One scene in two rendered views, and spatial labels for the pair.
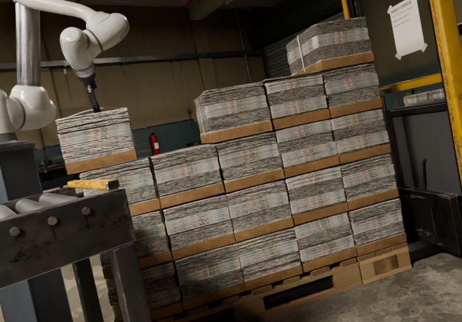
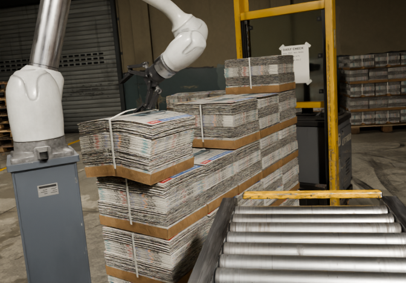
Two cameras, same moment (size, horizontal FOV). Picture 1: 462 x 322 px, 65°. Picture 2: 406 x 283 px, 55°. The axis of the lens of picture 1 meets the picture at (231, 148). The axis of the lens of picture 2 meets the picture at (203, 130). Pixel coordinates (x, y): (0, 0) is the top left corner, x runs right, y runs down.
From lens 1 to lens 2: 1.56 m
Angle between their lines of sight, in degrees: 44
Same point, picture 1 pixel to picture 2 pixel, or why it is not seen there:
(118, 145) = (184, 152)
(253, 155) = (250, 159)
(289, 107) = (266, 120)
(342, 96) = (284, 113)
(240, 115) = (247, 125)
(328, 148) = (278, 153)
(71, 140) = (157, 147)
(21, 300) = not seen: outside the picture
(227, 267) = not seen: hidden behind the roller
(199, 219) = not seen: hidden behind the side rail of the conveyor
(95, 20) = (196, 25)
